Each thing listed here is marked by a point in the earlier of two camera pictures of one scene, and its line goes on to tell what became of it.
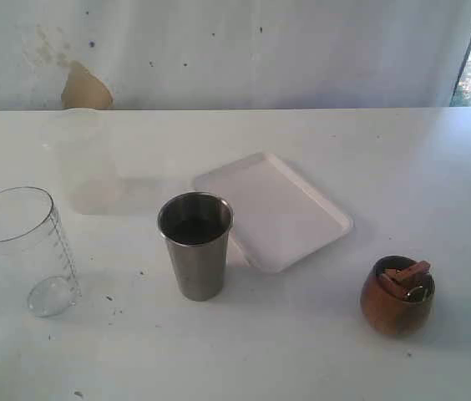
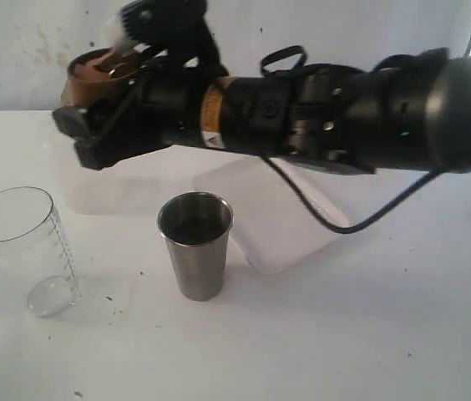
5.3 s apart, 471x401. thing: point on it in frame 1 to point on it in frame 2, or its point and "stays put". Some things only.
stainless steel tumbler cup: x=197 y=226 stays put
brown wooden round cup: x=397 y=294 to x=85 y=84
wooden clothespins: x=397 y=278 to x=119 y=64
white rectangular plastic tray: x=279 y=218 stays put
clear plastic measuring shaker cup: x=21 y=229 stays put
